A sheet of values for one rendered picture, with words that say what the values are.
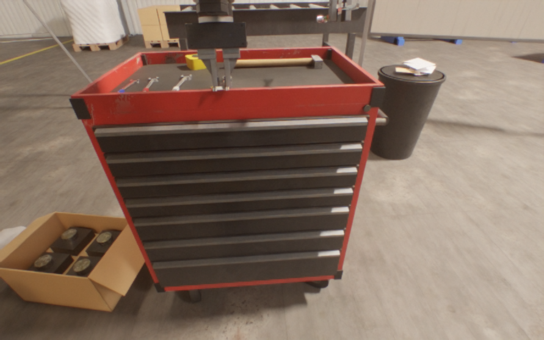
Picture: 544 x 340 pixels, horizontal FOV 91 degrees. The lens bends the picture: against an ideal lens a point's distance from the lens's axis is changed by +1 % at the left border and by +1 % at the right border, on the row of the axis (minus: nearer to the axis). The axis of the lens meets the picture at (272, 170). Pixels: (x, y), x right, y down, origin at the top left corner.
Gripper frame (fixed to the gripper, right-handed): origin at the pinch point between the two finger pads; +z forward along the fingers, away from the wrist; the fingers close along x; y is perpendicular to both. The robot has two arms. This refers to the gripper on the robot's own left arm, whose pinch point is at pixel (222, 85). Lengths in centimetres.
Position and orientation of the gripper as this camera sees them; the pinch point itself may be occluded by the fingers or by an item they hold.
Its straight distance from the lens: 68.7
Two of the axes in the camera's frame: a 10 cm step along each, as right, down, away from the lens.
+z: 0.3, 9.2, 3.9
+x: -10.0, 0.6, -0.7
